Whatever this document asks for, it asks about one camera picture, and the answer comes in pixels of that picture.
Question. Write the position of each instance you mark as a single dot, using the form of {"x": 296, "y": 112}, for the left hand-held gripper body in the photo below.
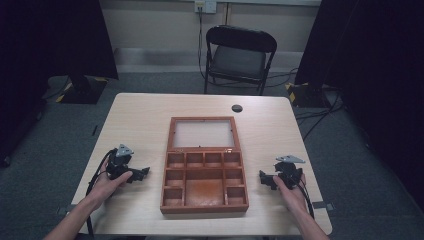
{"x": 117, "y": 166}

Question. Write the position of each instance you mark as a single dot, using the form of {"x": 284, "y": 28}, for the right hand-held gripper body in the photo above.
{"x": 289, "y": 172}

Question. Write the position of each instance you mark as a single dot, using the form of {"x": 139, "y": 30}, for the brown wooden compartment box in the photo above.
{"x": 204, "y": 181}

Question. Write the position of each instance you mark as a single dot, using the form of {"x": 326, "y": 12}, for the person's right hand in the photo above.
{"x": 291, "y": 196}

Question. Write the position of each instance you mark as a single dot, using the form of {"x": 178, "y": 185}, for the person's left hand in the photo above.
{"x": 105, "y": 188}

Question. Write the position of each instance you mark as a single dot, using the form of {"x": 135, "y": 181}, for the small black floor strip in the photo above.
{"x": 95, "y": 130}

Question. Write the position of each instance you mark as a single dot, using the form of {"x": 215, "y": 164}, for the black stand base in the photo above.
{"x": 306, "y": 95}
{"x": 85, "y": 90}

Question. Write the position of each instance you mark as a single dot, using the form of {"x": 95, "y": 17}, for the black folding chair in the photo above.
{"x": 240, "y": 60}

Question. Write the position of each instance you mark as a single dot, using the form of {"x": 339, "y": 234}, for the black curtain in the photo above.
{"x": 50, "y": 36}
{"x": 376, "y": 66}

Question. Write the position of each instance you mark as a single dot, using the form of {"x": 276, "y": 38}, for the grey table bracket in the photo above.
{"x": 324, "y": 205}

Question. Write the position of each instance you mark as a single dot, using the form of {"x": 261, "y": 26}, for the white wall outlet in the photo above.
{"x": 205, "y": 5}

